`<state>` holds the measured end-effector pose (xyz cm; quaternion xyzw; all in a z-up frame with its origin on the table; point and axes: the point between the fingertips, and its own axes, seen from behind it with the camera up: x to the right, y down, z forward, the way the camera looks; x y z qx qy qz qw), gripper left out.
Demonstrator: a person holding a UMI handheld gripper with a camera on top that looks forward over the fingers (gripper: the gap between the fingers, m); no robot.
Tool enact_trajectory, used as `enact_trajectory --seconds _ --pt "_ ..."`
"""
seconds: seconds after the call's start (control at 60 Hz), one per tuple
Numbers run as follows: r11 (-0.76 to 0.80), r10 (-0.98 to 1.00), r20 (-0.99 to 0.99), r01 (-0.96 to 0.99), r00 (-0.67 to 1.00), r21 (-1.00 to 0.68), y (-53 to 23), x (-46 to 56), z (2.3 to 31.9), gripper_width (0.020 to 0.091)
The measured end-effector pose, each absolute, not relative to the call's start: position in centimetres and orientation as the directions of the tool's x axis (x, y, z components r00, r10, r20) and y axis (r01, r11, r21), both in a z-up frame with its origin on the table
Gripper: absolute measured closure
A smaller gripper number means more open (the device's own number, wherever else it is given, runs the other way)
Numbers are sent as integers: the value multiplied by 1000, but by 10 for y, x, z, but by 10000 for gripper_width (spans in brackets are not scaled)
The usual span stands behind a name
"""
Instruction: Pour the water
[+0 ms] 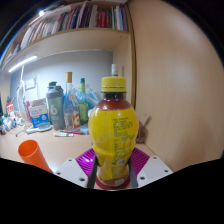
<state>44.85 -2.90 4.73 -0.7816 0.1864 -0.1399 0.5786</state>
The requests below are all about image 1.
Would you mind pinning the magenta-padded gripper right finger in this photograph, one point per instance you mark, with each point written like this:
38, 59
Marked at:
153, 170

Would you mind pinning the white and blue carton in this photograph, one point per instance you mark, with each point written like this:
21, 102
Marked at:
39, 115

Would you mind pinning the pink pen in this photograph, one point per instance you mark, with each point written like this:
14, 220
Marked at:
71, 132

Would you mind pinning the pale blue hairbrush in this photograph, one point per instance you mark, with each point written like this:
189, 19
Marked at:
40, 128

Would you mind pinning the flat round red coaster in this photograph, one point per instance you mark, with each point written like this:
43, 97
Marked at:
128, 181

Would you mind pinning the brown mug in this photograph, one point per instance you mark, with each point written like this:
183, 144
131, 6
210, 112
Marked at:
142, 133

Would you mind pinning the white wall socket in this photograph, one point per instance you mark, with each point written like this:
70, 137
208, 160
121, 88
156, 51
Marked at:
30, 83

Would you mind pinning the white gooseneck desk lamp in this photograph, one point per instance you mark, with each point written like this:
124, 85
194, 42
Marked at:
21, 93

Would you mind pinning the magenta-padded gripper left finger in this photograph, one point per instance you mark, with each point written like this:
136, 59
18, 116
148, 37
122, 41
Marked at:
71, 171

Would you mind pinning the clear glass bottle white cap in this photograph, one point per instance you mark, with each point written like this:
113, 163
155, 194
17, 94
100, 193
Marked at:
114, 70

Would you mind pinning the wooden shelf unit with books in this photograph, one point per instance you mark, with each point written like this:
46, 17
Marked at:
83, 40

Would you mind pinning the orange plastic cup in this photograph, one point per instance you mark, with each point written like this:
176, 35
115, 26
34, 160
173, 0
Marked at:
31, 155

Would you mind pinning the clear bottle yellow cap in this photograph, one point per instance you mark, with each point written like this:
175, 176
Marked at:
70, 106

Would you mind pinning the pink pouch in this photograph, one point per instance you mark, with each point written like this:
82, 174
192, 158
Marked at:
27, 111

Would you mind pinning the green and white marker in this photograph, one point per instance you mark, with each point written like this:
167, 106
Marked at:
63, 134

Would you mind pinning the yellow-labelled drink bottle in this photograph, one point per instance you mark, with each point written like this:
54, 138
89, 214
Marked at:
113, 130

